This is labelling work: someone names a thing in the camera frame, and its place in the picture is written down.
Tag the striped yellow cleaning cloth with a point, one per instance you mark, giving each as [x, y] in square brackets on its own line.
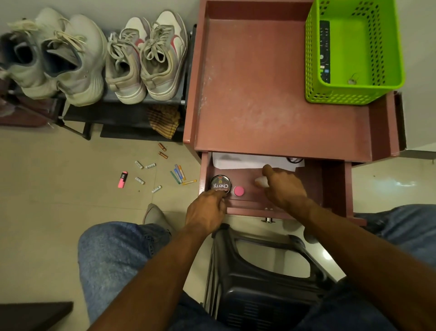
[165, 119]

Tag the green plastic basket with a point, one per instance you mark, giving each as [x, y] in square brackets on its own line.
[354, 41]

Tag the green crayon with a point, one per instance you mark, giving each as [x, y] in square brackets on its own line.
[175, 177]

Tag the red-brown drawer cabinet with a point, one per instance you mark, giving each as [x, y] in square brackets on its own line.
[265, 102]

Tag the person's right hand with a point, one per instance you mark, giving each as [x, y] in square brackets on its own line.
[289, 194]

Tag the person's right forearm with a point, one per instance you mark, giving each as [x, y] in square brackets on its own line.
[368, 269]

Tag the black shoe rack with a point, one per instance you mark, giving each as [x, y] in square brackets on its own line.
[122, 114]

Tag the black baseboard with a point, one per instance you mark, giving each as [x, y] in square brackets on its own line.
[401, 119]

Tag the white paper sheets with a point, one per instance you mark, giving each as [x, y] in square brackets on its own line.
[245, 162]

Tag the grey-blue sneaker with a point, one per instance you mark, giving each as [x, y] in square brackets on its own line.
[88, 75]
[30, 85]

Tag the person's left hand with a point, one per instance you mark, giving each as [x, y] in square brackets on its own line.
[206, 215]

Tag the pink highlighter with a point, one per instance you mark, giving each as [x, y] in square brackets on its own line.
[122, 179]

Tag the dark brown furniture panel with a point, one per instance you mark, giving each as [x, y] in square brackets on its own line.
[34, 317]

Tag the black remote control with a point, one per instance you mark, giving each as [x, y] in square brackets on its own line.
[324, 44]

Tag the black stool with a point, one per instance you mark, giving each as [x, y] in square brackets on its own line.
[259, 300]

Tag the person's left forearm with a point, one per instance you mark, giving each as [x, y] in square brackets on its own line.
[153, 283]

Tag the silver key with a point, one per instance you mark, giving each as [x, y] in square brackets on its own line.
[352, 80]

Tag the person's right leg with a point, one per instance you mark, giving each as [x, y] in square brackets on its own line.
[408, 232]

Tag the white orange glue tube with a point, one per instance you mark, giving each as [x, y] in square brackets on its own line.
[260, 181]

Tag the black round tin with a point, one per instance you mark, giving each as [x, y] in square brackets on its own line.
[220, 184]

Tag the orange crayon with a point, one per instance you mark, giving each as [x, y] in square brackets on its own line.
[182, 172]

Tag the person's grey slipper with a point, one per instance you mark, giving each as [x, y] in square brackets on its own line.
[156, 216]

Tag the white pink sneaker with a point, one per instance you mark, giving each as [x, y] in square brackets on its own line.
[129, 88]
[163, 82]

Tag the copper battery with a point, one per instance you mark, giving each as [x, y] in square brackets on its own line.
[162, 147]
[163, 155]

